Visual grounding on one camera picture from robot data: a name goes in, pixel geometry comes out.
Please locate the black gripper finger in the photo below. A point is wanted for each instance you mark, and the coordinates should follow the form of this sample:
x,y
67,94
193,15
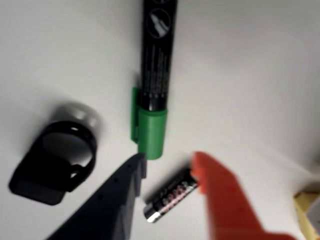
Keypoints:
x,y
107,207

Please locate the black AA battery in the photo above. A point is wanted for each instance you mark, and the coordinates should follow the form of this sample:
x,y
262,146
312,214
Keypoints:
x,y
172,197

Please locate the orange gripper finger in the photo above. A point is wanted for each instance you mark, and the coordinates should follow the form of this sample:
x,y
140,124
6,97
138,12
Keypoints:
x,y
227,205

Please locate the green capped black marker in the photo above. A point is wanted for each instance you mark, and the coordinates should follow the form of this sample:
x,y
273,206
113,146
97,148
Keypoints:
x,y
152,132

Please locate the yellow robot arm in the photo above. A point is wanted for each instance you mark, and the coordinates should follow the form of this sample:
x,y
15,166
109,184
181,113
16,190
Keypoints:
x,y
303,207

